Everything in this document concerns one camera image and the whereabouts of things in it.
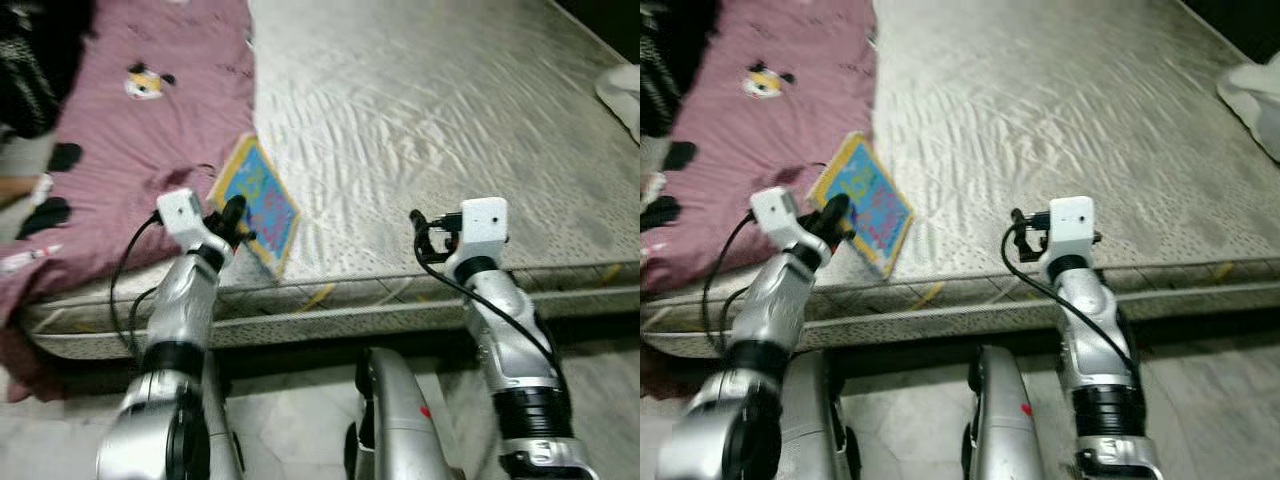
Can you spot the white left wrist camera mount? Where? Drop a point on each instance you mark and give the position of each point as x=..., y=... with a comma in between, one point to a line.
x=180, y=215
x=775, y=213

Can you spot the white patterned mattress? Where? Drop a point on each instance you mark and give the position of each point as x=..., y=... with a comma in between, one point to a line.
x=420, y=130
x=1050, y=130

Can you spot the silver robot left leg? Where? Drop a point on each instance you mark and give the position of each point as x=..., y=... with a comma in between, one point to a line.
x=222, y=420
x=815, y=420

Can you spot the black patterned cloth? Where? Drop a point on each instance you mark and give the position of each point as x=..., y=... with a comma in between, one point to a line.
x=675, y=60
x=40, y=60

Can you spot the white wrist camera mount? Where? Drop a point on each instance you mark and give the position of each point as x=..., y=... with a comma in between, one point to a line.
x=480, y=230
x=180, y=215
x=1070, y=228
x=775, y=213

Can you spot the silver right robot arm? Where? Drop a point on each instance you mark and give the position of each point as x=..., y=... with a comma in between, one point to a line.
x=1095, y=340
x=510, y=340

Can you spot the white printed pillow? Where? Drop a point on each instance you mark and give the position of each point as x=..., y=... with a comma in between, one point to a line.
x=622, y=100
x=1255, y=100

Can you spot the silver robot leg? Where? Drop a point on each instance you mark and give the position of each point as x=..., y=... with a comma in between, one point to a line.
x=1005, y=420
x=400, y=420
x=815, y=420
x=222, y=420

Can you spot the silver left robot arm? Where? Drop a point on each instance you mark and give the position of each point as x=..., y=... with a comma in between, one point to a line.
x=760, y=320
x=170, y=320

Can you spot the silver robot right leg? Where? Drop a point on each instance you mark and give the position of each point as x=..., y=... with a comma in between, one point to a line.
x=1005, y=420
x=400, y=420

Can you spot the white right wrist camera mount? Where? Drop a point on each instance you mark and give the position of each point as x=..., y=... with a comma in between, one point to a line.
x=1070, y=228
x=480, y=230

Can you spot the pink printed blanket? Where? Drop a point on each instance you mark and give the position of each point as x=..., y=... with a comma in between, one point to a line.
x=150, y=130
x=780, y=130

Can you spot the blue yellow children's book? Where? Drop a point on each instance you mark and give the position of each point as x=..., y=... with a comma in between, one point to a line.
x=870, y=205
x=262, y=205

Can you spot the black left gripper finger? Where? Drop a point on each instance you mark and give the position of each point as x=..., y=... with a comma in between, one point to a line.
x=235, y=215
x=835, y=213

